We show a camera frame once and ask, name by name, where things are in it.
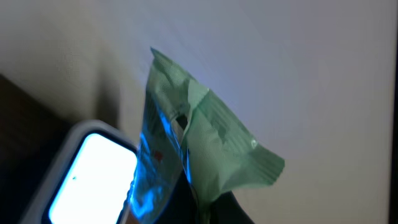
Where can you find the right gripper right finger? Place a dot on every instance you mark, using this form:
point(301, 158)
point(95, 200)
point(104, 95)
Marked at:
point(226, 210)

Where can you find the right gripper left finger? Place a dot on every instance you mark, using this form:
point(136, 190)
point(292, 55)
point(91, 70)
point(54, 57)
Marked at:
point(181, 207)

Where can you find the light green wipes pack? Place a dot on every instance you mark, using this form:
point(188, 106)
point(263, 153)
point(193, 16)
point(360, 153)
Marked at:
point(187, 131)

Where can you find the white barcode scanner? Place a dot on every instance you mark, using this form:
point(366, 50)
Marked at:
point(88, 180)

